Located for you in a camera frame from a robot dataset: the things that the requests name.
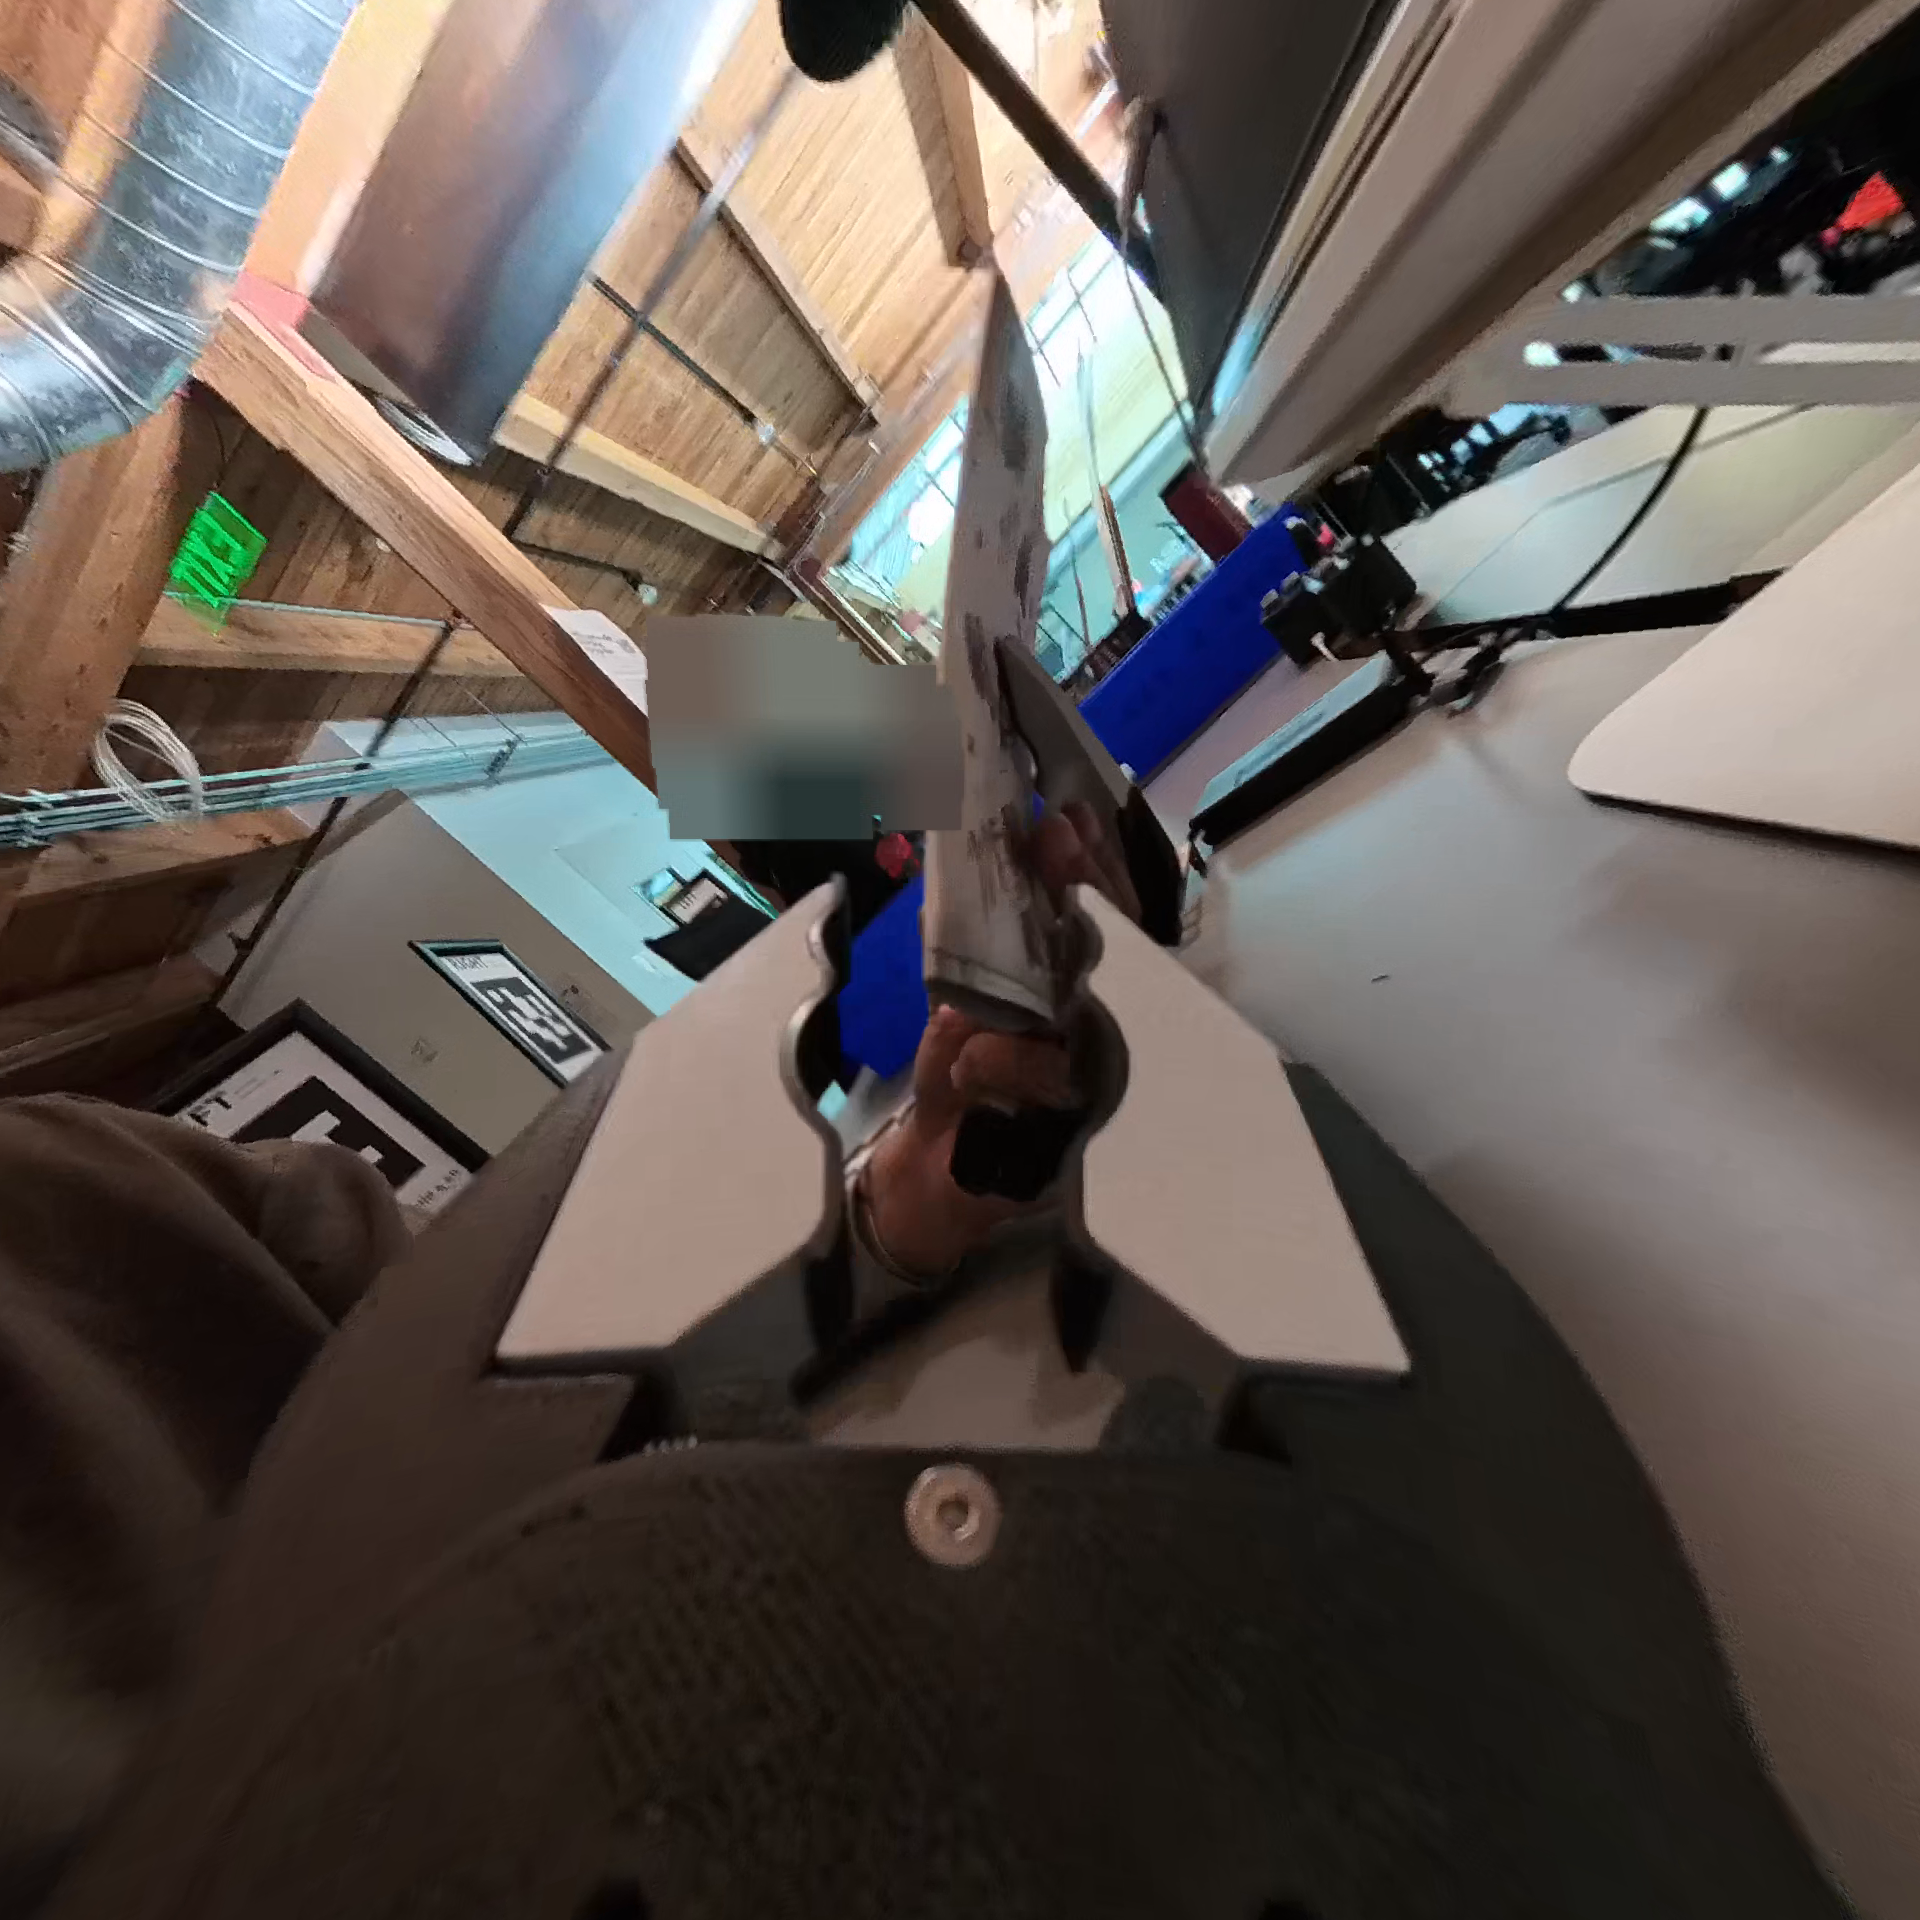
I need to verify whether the black flat box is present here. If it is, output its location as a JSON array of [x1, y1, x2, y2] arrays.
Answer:
[[1189, 660, 1414, 855]]

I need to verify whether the illustrated instruction booklet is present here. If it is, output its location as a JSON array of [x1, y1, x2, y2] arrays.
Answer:
[[920, 263, 1082, 1045]]

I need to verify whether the rectangular metal duct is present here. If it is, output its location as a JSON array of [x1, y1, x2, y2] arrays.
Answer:
[[238, 0, 767, 470]]

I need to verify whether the grey desk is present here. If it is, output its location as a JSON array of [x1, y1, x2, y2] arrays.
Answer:
[[1142, 403, 1920, 1920]]

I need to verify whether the white paper notice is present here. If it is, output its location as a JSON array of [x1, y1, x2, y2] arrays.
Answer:
[[543, 611, 653, 714]]

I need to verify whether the silver ventilation duct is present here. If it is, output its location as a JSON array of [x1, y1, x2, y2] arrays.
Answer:
[[0, 0, 365, 470]]

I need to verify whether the black pleated disc lamp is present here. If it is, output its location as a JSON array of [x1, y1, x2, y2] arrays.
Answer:
[[776, 0, 1162, 251]]

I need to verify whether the white wire coil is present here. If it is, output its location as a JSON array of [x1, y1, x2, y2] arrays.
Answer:
[[90, 698, 205, 823]]

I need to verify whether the person's left hand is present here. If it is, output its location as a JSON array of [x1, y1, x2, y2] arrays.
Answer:
[[858, 806, 1144, 1285]]

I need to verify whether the small framed poster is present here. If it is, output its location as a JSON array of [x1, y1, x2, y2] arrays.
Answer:
[[409, 935, 611, 1088]]

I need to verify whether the white metal stand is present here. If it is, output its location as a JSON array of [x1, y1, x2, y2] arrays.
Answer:
[[1206, 0, 1920, 855]]

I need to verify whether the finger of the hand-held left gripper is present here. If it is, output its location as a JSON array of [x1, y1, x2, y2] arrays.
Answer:
[[993, 641, 1189, 951]]

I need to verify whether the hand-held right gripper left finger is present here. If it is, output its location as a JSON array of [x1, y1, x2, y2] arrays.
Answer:
[[494, 880, 853, 1376]]

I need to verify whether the black monitor on stand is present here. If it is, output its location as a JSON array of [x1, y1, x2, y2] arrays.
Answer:
[[1102, 0, 1418, 393]]

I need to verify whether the green exit sign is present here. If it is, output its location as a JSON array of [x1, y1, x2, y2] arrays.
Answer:
[[167, 488, 268, 611]]

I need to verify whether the black power strip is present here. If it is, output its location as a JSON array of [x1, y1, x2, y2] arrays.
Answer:
[[1260, 528, 1418, 668]]

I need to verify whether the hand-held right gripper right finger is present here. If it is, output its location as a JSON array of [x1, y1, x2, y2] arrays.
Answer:
[[1046, 883, 1414, 1394]]

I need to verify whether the metal cable tray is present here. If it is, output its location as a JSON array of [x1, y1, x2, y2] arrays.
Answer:
[[0, 717, 666, 843]]

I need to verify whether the person's tan sweatshirt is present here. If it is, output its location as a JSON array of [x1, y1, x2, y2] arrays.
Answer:
[[0, 1097, 416, 1819]]

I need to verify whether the large framed poster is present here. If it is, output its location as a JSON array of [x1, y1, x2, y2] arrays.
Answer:
[[161, 1004, 492, 1223]]

